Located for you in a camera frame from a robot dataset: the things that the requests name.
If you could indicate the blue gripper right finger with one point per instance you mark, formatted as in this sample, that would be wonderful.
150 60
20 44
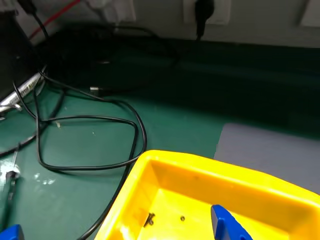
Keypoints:
225 225

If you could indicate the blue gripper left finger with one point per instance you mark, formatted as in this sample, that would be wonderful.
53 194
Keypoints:
12 233

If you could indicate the yellow plastic bin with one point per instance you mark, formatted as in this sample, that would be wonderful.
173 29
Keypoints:
225 180

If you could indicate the tool in clear plastic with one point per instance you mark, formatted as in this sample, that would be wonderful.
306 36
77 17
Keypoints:
10 190

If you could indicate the small black screw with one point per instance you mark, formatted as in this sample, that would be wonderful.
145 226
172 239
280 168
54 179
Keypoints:
150 219

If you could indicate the grey mat with ROBO lettering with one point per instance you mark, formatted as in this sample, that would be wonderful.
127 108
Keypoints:
270 155

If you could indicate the silver labelled metal bar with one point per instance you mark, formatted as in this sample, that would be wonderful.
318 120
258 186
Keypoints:
25 87

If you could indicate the black USB plug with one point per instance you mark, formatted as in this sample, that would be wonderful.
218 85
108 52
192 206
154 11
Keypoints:
100 91

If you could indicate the black box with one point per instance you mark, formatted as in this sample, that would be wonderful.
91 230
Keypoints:
12 55

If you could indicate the black power plug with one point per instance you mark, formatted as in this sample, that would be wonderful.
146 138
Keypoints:
203 12

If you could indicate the white power adapter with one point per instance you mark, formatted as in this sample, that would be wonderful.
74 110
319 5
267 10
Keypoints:
120 10

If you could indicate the white wall socket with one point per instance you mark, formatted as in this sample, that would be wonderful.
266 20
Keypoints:
222 12

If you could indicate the white wall plate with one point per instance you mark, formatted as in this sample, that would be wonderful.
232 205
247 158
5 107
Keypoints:
311 12

